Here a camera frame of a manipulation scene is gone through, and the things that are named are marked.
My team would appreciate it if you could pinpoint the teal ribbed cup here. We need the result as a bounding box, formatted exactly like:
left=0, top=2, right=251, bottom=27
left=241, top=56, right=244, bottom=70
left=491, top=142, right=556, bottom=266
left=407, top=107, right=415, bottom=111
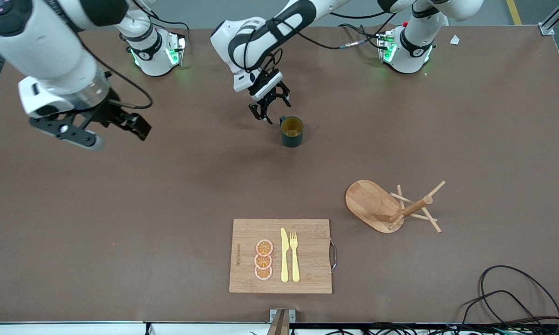
left=279, top=116, right=304, bottom=148

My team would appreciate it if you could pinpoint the wooden mug rack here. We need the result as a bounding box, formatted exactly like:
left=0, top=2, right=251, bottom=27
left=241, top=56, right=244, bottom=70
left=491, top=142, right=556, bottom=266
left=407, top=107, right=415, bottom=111
left=345, top=180, right=446, bottom=234

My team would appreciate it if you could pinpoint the yellow plastic knife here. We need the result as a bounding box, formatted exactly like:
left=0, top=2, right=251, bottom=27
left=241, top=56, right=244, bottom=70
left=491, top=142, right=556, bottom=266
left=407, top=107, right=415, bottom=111
left=280, top=228, right=290, bottom=283

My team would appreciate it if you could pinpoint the yellow plastic fork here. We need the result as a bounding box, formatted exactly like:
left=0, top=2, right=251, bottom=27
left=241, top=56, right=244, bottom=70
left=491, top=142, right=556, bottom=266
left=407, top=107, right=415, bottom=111
left=289, top=231, right=300, bottom=283

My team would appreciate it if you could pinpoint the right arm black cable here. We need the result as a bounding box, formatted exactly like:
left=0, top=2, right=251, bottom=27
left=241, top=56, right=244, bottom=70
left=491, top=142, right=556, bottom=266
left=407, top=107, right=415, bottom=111
left=77, top=35, right=153, bottom=110

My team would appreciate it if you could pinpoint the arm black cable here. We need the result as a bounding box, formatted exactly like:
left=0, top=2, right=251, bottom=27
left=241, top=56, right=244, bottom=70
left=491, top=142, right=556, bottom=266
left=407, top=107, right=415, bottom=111
left=242, top=12, right=401, bottom=70
left=77, top=35, right=153, bottom=110

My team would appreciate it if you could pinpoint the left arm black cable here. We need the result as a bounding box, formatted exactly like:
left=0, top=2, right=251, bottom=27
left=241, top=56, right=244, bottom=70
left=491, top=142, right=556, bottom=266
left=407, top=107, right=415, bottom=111
left=242, top=12, right=401, bottom=70

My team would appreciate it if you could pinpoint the white table edge rail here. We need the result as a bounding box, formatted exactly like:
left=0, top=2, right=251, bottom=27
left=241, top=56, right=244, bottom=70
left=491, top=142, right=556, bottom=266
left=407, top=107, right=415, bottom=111
left=0, top=321, right=559, bottom=335

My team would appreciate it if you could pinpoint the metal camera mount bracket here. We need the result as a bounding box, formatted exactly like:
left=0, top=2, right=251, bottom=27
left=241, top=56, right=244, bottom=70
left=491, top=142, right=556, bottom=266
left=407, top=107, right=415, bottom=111
left=267, top=308, right=297, bottom=335

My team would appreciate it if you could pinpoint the black cable loop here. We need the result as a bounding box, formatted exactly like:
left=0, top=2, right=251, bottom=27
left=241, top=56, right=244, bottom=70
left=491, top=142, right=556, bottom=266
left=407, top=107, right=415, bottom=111
left=456, top=265, right=559, bottom=335

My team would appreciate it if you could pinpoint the aluminium frame post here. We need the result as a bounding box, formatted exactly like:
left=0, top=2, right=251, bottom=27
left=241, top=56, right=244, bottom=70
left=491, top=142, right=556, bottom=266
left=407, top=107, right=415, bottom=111
left=539, top=0, right=559, bottom=36

